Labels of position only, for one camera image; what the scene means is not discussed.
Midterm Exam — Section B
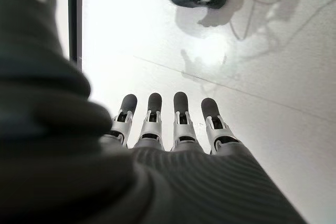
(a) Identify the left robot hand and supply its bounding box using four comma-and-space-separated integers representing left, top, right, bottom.
0, 0, 309, 224

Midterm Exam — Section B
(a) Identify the dark frame strip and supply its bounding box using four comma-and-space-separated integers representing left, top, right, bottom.
67, 0, 83, 70

